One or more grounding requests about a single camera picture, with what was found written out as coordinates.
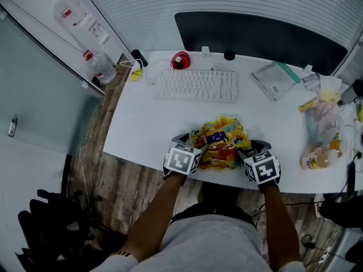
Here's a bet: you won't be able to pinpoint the black smartphone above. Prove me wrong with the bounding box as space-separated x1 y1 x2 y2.
346 161 357 198

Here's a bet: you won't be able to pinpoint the white floor power strip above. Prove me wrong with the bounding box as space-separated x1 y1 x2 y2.
318 245 333 265

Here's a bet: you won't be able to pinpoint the white paper card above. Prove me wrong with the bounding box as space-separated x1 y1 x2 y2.
210 62 233 71

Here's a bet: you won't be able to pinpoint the orange juice bottle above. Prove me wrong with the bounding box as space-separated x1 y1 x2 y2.
317 136 344 164
299 147 331 171

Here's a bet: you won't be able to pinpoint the black bag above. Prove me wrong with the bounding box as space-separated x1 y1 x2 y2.
319 198 363 230

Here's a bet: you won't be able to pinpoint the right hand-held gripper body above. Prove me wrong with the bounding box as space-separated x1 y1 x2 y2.
243 150 282 193

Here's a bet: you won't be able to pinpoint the clear water jug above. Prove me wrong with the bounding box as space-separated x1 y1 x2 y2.
83 49 117 86

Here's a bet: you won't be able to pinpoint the person's right forearm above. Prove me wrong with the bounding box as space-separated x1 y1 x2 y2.
261 183 303 269

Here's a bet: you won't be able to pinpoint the silver door handle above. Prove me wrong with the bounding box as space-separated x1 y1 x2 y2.
7 113 19 138

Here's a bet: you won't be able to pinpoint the black monitor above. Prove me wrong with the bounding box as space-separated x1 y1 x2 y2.
174 11 348 77

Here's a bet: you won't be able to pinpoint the clear bag of snacks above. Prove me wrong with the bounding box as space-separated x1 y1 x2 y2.
300 87 348 155

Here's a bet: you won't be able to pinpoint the white striped shoe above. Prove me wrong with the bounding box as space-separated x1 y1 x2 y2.
313 193 326 219

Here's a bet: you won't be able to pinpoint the person's left forearm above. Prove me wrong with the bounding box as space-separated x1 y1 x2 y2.
121 173 187 264

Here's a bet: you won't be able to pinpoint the clear green-edged packet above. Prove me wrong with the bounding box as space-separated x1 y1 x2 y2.
251 61 302 104

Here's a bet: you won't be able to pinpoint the person's light t-shirt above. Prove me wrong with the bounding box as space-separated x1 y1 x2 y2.
90 214 309 272

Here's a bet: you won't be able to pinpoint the yellow snack packet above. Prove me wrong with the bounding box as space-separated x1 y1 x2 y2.
188 114 253 170
298 97 319 113

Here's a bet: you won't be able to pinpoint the person's black shorts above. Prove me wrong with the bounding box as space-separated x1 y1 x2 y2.
169 201 258 229

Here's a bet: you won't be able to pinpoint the red round object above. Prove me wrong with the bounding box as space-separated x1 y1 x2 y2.
170 50 192 70

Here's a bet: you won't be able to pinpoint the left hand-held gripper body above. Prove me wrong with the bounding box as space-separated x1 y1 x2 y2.
163 141 202 186

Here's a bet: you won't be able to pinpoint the gray thermos bottle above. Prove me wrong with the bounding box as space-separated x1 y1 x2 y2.
336 79 363 108

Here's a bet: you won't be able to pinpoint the black power adapter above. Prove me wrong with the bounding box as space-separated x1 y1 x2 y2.
300 233 316 249

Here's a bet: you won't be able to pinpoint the gray cabinet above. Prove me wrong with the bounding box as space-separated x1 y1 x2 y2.
326 227 363 272

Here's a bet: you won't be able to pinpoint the small clear plastic box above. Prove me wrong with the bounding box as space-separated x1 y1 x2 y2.
301 72 322 92

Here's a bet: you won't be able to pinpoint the white water dispenser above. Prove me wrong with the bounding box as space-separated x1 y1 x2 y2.
53 0 110 45

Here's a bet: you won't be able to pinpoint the white keyboard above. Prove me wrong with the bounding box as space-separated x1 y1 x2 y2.
153 69 239 103

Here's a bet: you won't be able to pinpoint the yellow cartoon keychain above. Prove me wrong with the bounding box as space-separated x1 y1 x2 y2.
130 68 145 82

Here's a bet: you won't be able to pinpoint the frosted glass door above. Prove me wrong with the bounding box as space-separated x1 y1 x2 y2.
0 6 105 157

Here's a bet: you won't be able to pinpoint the black cylindrical object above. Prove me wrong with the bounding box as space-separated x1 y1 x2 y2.
130 49 149 68

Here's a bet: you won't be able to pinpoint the white cable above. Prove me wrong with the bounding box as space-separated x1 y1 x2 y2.
120 58 144 70

